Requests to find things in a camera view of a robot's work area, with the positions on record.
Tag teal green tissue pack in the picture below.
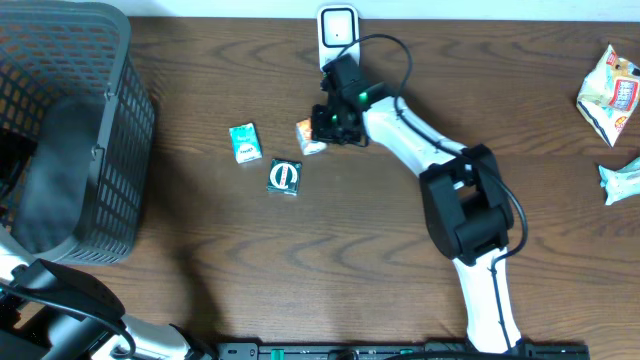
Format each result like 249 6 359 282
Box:
229 123 262 164

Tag teal green wipes pack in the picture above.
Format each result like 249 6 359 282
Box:
598 158 640 206

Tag grey plastic mesh basket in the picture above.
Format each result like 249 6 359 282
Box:
1 1 155 265

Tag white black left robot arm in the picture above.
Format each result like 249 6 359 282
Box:
1 229 218 360

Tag small green black box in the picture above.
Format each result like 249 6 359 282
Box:
266 159 302 196

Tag cream blue snack bag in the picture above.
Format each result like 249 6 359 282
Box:
576 44 639 148

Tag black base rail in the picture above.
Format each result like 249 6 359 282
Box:
216 341 591 360

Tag orange tissue pack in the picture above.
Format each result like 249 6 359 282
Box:
296 118 327 155

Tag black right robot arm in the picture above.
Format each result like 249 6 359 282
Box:
311 80 526 353

